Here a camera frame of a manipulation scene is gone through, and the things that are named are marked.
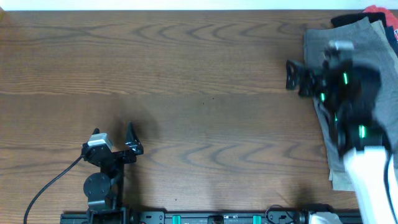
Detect red garment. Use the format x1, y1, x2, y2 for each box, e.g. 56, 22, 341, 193
363, 5, 397, 39

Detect grey shorts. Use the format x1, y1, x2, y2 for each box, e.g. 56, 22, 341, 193
303, 16, 398, 170

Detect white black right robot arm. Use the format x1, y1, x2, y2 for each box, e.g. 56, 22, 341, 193
285, 50, 397, 223

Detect black left camera cable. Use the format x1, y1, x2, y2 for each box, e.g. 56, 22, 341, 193
23, 155, 85, 224

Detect navy garment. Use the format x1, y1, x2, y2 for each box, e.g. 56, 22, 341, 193
385, 26, 398, 55

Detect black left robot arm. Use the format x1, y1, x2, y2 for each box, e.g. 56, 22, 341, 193
81, 123, 144, 212

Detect black garment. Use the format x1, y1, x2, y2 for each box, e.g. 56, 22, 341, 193
331, 12, 386, 27

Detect beige khaki shorts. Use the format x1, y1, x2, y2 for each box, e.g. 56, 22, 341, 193
328, 20, 398, 192

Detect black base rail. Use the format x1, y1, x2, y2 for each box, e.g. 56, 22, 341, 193
60, 204, 363, 224

